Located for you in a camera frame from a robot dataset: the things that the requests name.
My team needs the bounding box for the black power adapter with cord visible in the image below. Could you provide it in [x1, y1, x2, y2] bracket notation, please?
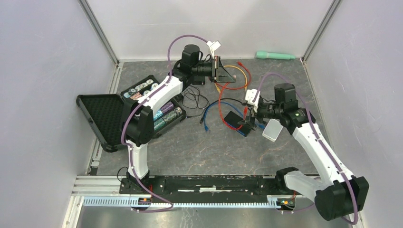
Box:
[181, 85, 210, 118]

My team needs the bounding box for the black ethernet cable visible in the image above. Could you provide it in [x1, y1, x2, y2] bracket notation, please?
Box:
[199, 98, 248, 124]

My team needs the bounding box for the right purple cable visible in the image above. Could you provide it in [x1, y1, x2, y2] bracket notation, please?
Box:
[251, 72, 359, 226]

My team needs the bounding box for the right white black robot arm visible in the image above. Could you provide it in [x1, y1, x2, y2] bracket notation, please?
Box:
[239, 83, 369, 225]

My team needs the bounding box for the purple cable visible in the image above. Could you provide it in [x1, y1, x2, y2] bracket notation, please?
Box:
[121, 34, 210, 214]
[251, 72, 359, 226]

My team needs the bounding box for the white slotted cable duct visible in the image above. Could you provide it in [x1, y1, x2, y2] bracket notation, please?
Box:
[83, 196, 280, 209]

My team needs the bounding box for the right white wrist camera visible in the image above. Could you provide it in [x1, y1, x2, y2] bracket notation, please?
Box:
[245, 89, 260, 112]

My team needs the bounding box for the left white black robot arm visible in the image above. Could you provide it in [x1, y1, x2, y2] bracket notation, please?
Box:
[120, 44, 236, 194]

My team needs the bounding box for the black poker chip case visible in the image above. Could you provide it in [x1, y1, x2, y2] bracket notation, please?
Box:
[76, 75, 186, 152]

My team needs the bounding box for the red ethernet cable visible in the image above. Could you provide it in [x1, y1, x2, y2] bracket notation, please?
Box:
[218, 82, 249, 131]
[220, 61, 252, 91]

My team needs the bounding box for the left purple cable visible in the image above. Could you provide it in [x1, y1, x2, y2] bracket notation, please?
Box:
[121, 34, 210, 214]

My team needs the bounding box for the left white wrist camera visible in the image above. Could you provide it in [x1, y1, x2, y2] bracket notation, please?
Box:
[206, 40, 221, 57]

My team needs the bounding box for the blue ethernet cable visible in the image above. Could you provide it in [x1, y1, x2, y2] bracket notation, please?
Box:
[201, 101, 266, 132]

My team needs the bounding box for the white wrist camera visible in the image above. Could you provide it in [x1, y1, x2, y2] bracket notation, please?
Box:
[245, 89, 260, 112]
[206, 40, 221, 57]

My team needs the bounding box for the white plastic box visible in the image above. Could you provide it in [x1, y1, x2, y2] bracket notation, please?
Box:
[262, 119, 283, 142]

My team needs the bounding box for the black network switch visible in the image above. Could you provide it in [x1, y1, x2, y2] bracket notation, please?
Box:
[223, 111, 257, 137]

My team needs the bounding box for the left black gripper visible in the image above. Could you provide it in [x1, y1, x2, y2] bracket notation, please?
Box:
[192, 57, 236, 84]

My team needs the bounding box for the yellow ethernet cable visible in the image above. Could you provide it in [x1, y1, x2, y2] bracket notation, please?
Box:
[214, 65, 249, 93]

